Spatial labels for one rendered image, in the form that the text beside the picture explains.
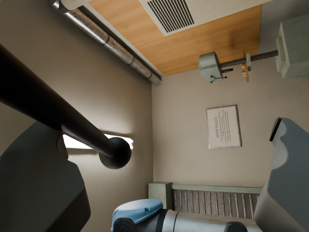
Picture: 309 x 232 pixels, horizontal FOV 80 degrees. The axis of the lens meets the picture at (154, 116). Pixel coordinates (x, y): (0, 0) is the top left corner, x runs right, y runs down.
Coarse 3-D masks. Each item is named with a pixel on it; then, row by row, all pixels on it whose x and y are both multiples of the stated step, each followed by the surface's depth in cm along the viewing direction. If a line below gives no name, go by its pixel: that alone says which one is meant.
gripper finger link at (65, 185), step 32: (32, 128) 9; (0, 160) 7; (32, 160) 7; (64, 160) 7; (0, 192) 6; (32, 192) 6; (64, 192) 6; (0, 224) 5; (32, 224) 5; (64, 224) 6
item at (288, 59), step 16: (304, 16) 181; (288, 32) 185; (304, 32) 179; (288, 48) 183; (304, 48) 177; (208, 64) 211; (224, 64) 226; (288, 64) 184; (304, 64) 181; (208, 80) 251
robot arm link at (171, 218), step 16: (128, 208) 41; (144, 208) 39; (160, 208) 41; (112, 224) 41; (144, 224) 38; (160, 224) 37; (176, 224) 37; (192, 224) 36; (208, 224) 36; (224, 224) 35; (256, 224) 34
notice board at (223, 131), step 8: (208, 112) 299; (216, 112) 294; (224, 112) 288; (232, 112) 283; (208, 120) 297; (216, 120) 291; (224, 120) 286; (232, 120) 281; (208, 128) 294; (216, 128) 289; (224, 128) 283; (232, 128) 278; (208, 136) 292; (216, 136) 287; (224, 136) 281; (232, 136) 276; (216, 144) 284; (224, 144) 279; (232, 144) 274; (240, 144) 269
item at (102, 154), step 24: (0, 48) 5; (0, 72) 5; (24, 72) 6; (0, 96) 5; (24, 96) 6; (48, 96) 7; (48, 120) 8; (72, 120) 9; (96, 144) 13; (120, 144) 19
